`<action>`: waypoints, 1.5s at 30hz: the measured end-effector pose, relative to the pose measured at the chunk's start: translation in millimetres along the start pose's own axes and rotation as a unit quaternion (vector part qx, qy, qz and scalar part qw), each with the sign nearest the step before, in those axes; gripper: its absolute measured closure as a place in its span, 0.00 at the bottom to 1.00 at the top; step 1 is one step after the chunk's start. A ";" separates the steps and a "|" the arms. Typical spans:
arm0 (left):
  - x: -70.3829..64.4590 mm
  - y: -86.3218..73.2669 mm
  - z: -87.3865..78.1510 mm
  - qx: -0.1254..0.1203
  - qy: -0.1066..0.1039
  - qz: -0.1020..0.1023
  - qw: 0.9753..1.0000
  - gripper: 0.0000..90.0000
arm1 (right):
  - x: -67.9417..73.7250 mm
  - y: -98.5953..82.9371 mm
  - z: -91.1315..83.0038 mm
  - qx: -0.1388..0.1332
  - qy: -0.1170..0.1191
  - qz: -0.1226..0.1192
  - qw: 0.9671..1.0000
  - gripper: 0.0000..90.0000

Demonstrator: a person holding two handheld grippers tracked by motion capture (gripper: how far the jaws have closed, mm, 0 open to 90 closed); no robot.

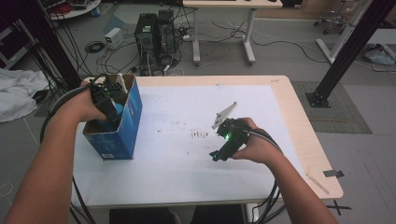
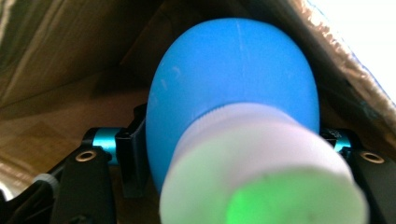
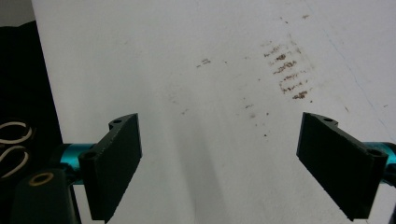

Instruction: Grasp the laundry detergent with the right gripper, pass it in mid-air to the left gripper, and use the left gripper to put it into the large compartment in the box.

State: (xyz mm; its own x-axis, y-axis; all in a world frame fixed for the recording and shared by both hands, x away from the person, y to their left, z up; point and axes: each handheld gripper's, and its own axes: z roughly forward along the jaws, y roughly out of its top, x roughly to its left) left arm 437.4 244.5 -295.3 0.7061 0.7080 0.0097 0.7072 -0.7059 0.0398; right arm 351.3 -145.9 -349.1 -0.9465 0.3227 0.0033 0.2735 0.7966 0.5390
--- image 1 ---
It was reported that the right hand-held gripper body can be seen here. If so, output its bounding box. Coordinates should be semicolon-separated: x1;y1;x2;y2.
211;101;251;152

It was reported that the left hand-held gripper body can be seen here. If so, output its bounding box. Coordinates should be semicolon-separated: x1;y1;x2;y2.
88;73;130;114

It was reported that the blue cardboard box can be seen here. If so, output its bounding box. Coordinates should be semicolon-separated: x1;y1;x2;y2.
82;73;144;161

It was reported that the person's left hand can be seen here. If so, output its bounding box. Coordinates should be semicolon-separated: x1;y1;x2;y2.
60;78;108;124

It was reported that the person's right hand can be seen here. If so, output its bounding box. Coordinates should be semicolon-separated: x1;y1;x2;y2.
232;117;286;166

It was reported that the white table mat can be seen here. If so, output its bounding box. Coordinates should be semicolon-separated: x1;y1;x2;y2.
70;84;304;208

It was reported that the small white device box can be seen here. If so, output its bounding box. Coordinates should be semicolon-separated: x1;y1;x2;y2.
104;27;125;50

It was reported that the white table leg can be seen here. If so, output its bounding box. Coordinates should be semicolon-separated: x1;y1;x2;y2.
246;203;261;223

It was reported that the black computer tower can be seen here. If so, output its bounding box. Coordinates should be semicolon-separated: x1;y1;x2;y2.
157;9;178;63
134;12;158;77

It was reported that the white cloth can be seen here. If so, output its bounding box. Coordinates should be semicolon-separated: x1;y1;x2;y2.
0;67;50;124

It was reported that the round white table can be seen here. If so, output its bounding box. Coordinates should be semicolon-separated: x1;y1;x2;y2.
40;0;102;21

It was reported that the dark equipment rack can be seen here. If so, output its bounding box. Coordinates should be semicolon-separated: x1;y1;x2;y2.
0;18;35;70

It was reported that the black tape strip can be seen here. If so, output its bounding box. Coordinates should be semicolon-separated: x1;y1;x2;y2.
322;169;345;179

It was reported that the grey floor mat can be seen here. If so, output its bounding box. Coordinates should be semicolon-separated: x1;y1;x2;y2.
290;80;373;134

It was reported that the black tape cross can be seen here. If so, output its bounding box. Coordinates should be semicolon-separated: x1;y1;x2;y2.
325;199;352;217

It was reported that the white-legged background desk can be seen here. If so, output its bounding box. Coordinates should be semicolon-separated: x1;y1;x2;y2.
182;0;284;67

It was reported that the white metal stand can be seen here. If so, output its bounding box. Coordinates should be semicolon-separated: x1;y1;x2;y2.
316;0;375;64

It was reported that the office chair base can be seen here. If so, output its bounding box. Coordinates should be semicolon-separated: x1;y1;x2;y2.
313;8;348;35

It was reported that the blue-grey bag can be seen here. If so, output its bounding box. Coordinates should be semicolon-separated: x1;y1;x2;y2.
363;43;396;67

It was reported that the coiled black cable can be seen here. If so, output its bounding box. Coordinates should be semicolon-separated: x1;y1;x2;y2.
84;40;106;54

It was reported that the black metal post with cables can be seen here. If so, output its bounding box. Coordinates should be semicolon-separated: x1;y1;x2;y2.
18;0;83;91

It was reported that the long black floor cable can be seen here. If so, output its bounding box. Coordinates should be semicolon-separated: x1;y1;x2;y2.
250;35;330;63

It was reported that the black metal post with base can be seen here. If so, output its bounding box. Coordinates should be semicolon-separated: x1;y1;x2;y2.
304;0;396;109

